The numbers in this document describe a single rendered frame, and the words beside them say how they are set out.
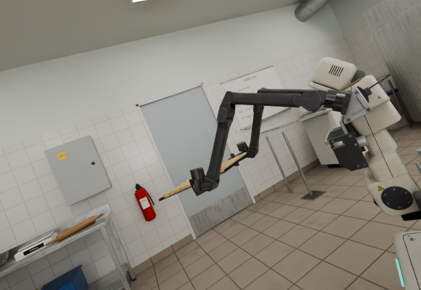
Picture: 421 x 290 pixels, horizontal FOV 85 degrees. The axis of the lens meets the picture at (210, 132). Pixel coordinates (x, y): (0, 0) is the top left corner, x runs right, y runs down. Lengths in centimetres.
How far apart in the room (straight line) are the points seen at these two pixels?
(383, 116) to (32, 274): 359
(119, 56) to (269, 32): 272
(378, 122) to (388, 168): 19
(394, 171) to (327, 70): 50
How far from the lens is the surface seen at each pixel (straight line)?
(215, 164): 116
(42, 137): 353
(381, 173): 121
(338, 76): 114
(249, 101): 108
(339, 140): 115
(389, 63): 469
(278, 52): 471
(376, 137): 121
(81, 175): 318
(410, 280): 148
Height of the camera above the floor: 119
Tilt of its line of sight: 2 degrees up
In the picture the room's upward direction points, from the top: 24 degrees counter-clockwise
